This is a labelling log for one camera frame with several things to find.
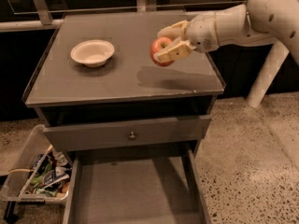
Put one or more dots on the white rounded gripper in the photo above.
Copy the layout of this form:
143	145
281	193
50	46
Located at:
201	32

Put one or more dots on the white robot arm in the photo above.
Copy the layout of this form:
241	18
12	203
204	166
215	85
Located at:
255	23

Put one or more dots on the clear plastic bin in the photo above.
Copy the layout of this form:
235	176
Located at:
13	190

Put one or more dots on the red apple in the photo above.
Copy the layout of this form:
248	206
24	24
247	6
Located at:
157	45

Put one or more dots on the white paper bowl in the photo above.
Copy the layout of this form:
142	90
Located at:
92	53

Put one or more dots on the metal horizontal rail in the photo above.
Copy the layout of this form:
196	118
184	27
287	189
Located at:
152	22

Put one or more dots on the grey top drawer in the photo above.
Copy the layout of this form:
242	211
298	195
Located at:
115	134

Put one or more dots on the grey open middle drawer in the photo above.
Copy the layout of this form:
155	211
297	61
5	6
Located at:
152	184

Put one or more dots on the round metal drawer knob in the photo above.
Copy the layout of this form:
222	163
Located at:
132	136

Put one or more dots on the snack packets in bin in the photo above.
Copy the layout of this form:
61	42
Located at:
50	175

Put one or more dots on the grey drawer cabinet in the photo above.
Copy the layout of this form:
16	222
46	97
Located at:
128	87

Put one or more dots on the left metal bracket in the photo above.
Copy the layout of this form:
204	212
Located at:
43	12

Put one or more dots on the white diagonal post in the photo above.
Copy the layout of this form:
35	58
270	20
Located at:
274	60

